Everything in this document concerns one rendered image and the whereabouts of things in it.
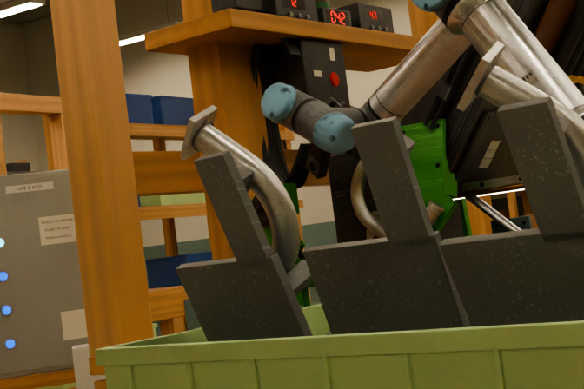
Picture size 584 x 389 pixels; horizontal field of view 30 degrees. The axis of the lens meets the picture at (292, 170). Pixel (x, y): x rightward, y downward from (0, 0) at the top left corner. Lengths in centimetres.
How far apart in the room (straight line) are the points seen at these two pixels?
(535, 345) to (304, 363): 23
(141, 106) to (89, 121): 571
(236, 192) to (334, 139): 91
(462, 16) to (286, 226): 75
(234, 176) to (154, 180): 121
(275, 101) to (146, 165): 36
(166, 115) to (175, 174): 565
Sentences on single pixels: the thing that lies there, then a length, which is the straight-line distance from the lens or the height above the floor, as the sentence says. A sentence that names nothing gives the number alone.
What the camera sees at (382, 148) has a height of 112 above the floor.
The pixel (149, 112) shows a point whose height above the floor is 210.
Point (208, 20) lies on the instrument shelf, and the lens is 229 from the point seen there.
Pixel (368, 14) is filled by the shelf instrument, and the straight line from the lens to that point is 275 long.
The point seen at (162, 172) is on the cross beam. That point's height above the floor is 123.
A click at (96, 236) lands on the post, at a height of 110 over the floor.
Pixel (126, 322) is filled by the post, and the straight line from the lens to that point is 208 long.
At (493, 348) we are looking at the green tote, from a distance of 88.
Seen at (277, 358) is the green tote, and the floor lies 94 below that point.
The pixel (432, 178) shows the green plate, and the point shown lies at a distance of 236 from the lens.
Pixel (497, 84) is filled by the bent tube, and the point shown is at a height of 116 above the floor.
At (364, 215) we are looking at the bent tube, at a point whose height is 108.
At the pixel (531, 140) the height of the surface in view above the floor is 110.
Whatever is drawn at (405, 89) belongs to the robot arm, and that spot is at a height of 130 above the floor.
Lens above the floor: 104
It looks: 4 degrees up
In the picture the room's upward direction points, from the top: 7 degrees counter-clockwise
